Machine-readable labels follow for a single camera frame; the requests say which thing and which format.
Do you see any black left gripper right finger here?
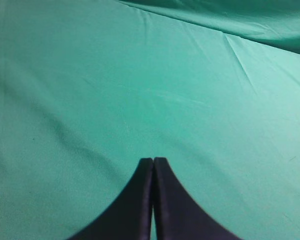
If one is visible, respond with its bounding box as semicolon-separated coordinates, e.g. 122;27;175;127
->
153;157;239;240

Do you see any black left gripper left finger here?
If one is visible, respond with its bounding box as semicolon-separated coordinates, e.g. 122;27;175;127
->
69;158;154;240

